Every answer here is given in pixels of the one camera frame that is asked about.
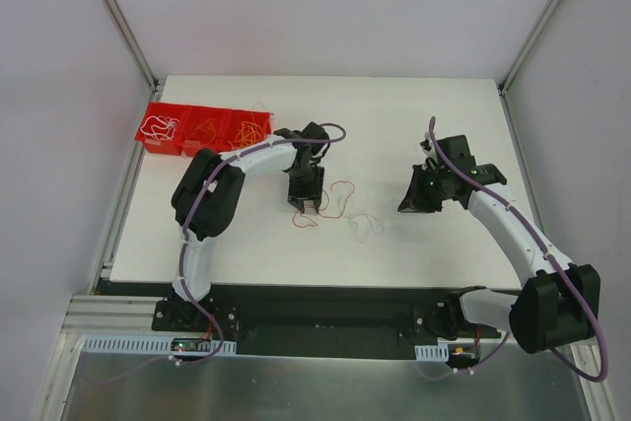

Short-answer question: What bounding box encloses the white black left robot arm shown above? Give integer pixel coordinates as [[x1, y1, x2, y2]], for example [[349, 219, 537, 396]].
[[171, 122, 346, 331]]

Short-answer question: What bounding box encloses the aluminium frame post left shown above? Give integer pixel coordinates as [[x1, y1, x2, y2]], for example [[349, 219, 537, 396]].
[[101, 0, 160, 93]]

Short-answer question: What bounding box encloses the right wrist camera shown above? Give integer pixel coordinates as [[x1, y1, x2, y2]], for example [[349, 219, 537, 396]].
[[419, 131, 434, 155]]

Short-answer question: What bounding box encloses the white slotted cable duct left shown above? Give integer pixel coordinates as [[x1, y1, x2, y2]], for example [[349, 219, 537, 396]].
[[83, 334, 237, 357]]

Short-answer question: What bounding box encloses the white slotted cable duct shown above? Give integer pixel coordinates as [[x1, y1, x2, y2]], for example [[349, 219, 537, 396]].
[[414, 343, 450, 363], [83, 334, 237, 357]]

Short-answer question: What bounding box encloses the white slotted cable duct right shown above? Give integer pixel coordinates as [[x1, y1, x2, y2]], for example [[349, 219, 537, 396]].
[[414, 343, 450, 363]]

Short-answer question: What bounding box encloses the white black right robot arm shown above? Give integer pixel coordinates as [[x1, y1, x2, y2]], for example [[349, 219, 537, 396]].
[[397, 133, 603, 354]]

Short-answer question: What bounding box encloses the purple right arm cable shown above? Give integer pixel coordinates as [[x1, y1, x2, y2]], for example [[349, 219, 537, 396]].
[[427, 115, 610, 383]]

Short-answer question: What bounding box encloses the red plastic bin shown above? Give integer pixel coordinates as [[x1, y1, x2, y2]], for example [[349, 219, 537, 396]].
[[135, 102, 273, 157]]

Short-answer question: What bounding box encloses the aluminium front rail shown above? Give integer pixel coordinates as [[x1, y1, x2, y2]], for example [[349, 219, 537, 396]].
[[62, 295, 159, 334]]

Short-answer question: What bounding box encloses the aluminium frame post right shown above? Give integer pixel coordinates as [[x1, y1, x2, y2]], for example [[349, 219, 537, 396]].
[[498, 0, 564, 97]]

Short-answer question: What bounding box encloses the aluminium frame post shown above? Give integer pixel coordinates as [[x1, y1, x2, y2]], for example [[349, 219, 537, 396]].
[[498, 0, 564, 97], [101, 0, 160, 93]]

